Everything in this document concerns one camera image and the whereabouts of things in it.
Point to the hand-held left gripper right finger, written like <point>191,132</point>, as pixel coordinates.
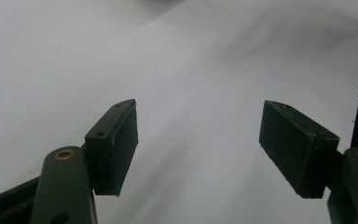
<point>295,149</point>

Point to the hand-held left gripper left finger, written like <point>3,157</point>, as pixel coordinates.
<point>115,149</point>

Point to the white table mat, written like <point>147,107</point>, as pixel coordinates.
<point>183,62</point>

